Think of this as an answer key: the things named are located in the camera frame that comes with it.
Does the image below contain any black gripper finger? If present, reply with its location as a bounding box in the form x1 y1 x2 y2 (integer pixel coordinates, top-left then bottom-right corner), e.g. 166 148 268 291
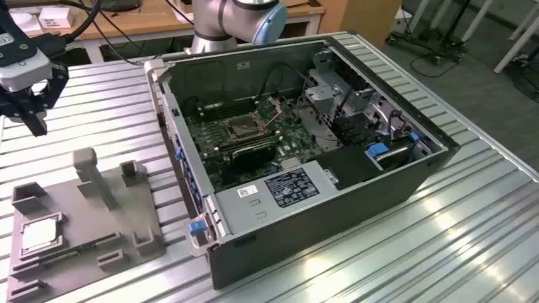
0 90 33 124
23 62 70 137

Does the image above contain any silver CPU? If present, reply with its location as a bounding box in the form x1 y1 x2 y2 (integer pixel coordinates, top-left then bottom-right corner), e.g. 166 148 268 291
21 218 60 253

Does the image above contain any RAM slot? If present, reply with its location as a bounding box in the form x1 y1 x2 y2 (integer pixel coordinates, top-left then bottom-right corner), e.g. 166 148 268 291
197 99 256 110
198 103 257 114
200 107 258 118
202 111 260 122

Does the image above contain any CPU socket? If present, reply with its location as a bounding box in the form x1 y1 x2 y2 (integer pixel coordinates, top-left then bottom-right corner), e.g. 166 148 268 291
225 114 270 143

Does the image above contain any white round object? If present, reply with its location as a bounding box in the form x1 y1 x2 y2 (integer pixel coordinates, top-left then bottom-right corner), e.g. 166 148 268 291
6 11 41 33

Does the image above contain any white cardboard box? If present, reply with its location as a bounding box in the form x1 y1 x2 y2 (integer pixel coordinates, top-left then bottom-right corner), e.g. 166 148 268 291
37 6 73 30

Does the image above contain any grey parts rack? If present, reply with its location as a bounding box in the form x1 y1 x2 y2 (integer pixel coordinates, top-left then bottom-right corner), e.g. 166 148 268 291
6 147 168 302

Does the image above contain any green RAM stick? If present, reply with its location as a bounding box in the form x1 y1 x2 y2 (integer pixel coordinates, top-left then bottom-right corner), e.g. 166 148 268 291
35 232 120 266

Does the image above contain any black round base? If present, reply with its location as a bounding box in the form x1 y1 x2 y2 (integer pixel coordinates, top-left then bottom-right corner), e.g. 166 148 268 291
98 0 142 12

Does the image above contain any wooden desk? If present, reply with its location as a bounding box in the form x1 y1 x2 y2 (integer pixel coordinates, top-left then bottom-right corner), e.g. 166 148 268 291
0 0 328 58

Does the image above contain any black graphics card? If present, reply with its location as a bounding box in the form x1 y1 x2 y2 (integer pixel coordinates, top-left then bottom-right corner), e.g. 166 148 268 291
217 140 280 187

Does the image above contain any locking lever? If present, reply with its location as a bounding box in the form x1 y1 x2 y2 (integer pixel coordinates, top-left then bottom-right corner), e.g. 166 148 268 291
261 107 284 128

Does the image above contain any grey power supply unit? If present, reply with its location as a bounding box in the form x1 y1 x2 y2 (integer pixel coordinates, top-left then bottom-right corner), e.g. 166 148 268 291
208 160 338 236

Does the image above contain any socket cover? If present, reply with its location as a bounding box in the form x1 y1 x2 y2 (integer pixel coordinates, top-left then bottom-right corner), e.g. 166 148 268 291
264 96 290 114

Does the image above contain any green motherboard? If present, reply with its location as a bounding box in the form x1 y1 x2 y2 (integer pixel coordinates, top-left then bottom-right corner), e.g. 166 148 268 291
184 94 325 193

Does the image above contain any silver drive cage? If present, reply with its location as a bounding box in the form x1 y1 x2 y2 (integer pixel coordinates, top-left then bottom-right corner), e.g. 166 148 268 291
302 50 376 112

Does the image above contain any open black PC case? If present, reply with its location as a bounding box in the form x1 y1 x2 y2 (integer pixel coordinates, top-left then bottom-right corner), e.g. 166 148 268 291
142 30 460 290

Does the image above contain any black plastic air shroud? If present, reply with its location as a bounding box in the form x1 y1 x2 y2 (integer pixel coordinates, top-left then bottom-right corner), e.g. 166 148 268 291
317 146 384 191

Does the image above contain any hard disk in blue carrier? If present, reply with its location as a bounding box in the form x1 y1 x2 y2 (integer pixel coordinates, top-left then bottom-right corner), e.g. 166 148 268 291
364 141 412 170

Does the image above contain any wooden cabinet panel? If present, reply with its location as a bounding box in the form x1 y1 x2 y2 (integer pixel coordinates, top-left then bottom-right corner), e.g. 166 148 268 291
322 0 400 50

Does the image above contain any black rolling stand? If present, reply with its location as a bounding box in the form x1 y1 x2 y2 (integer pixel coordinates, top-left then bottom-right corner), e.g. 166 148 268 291
386 0 469 66

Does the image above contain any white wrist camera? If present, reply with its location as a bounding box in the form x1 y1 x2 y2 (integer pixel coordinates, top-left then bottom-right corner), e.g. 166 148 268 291
0 50 52 92

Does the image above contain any thick black camera cable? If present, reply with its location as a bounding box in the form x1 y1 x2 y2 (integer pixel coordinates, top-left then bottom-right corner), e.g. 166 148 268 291
30 0 102 61

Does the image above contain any black looped wire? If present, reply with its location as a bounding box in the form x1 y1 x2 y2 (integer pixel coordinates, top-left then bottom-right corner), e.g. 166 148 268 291
257 64 312 96

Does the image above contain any white table frame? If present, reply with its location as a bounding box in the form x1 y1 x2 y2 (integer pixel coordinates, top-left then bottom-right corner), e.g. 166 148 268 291
492 9 539 74
406 0 494 42

